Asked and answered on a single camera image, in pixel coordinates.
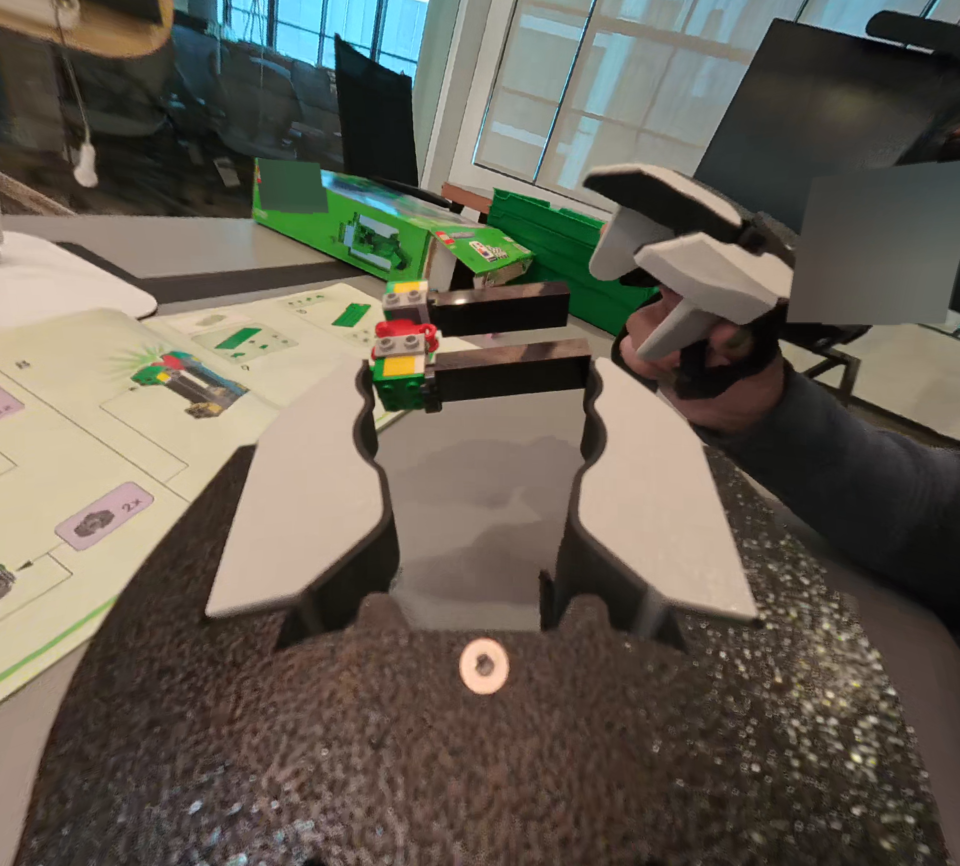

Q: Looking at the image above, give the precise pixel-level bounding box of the brown wooden table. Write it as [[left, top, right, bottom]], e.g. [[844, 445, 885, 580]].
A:
[[441, 181, 498, 224]]

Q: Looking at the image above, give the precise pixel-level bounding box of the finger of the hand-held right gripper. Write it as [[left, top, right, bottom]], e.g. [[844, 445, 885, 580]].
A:
[[633, 232, 796, 325], [583, 164, 753, 282]]

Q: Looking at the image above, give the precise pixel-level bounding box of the black office chair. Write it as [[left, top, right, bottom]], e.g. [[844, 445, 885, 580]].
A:
[[865, 10, 960, 51]]

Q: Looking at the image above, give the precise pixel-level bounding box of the person's right forearm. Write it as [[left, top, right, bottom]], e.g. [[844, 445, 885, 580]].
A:
[[688, 362, 960, 614]]

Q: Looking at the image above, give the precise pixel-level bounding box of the large white-framed window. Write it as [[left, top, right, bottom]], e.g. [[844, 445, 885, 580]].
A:
[[472, 0, 960, 209]]

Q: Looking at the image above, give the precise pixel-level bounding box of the large black monitor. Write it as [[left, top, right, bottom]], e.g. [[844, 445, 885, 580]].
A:
[[693, 19, 960, 239]]

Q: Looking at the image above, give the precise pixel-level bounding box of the white pull cord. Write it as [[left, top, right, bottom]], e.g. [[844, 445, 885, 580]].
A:
[[54, 0, 100, 189]]

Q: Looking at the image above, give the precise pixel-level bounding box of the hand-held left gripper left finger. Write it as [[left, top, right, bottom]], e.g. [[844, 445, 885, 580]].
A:
[[204, 362, 397, 620]]

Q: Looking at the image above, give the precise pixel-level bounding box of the small black monitor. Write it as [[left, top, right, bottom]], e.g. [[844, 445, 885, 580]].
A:
[[333, 34, 421, 189]]

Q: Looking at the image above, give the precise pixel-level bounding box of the black desk mat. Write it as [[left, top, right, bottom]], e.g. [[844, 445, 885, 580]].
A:
[[58, 240, 421, 306]]

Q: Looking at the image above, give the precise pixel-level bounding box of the green plastic crate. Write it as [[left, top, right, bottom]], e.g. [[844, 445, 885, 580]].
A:
[[486, 187, 663, 317]]

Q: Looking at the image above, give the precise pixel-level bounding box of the grey desk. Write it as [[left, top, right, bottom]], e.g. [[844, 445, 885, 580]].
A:
[[0, 212, 960, 866]]

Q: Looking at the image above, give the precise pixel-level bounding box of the person's right hand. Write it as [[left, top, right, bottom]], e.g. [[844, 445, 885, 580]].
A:
[[621, 296, 786, 426]]

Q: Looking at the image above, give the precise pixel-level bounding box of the toy brick instruction booklet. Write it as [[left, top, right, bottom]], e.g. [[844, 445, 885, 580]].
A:
[[0, 281, 481, 702]]

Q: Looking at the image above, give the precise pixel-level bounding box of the toy brick assembly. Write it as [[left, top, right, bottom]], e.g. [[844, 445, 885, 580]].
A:
[[371, 279, 594, 414]]

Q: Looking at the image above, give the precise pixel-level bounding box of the green toy box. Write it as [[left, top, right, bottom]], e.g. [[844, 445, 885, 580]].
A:
[[251, 157, 535, 294]]

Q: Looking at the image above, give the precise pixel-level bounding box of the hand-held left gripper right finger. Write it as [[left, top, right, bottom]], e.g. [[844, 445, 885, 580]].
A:
[[568, 356, 760, 627]]

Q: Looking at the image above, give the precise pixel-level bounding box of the white stand base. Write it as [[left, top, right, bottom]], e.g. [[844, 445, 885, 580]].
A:
[[0, 230, 159, 332]]

